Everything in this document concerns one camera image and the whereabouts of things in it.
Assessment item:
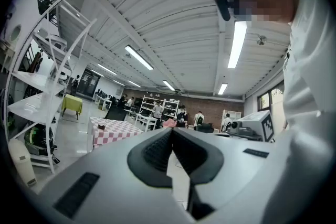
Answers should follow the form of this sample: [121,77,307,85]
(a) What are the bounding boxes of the white black helmet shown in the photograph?
[46,35,68,52]

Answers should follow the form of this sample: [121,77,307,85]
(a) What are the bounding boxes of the person's white shirt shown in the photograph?
[212,0,336,224]

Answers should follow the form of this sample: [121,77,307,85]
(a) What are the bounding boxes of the dark double door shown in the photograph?
[78,68,101,98]

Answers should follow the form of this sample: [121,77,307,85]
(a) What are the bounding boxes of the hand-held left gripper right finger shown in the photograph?
[172,127,277,224]

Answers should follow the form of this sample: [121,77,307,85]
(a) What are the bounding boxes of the table with checkered cloth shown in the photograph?
[87,116,144,149]

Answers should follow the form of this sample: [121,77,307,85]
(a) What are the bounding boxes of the white metal shelf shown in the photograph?
[5,0,98,175]

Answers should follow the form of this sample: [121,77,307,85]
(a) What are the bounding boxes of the green black helmet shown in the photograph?
[24,124,56,157]

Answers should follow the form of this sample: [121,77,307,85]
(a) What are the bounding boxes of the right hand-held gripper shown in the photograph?
[226,110,276,143]

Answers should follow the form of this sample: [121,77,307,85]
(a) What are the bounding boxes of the black chair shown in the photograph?
[104,106,127,121]

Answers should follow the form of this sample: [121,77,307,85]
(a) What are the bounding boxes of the white storage rack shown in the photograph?
[139,95,181,124]

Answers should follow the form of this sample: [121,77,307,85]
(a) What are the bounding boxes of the black head camera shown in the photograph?
[213,0,232,22]

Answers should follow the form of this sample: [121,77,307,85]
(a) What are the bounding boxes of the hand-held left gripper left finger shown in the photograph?
[38,127,195,224]

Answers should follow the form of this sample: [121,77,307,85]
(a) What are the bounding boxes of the small white rack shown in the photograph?
[222,109,242,129]

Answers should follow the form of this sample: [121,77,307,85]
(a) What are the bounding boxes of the table with yellow-green cloth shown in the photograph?
[61,93,83,120]

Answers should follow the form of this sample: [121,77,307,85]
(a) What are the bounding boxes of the dark framed window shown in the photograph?
[257,81,286,119]

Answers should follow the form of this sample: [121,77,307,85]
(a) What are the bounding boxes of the cream trash bin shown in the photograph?
[7,138,37,188]

